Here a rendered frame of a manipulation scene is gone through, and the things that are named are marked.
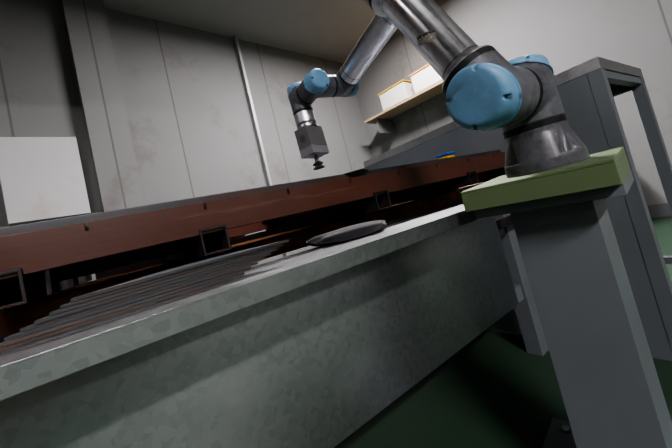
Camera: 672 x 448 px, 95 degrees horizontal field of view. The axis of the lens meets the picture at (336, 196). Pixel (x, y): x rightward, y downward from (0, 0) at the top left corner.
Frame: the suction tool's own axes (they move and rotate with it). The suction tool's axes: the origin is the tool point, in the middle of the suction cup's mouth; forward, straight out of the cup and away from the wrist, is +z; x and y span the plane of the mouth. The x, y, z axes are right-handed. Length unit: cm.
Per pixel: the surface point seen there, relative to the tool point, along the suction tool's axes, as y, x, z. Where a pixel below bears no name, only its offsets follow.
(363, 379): 31, 22, 55
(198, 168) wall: -79, -228, -77
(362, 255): 40, 38, 28
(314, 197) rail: 29.3, 21.2, 13.9
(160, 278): 66, 23, 22
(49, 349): 78, 27, 26
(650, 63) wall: -323, 136, -41
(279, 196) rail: 37.6, 18.9, 12.1
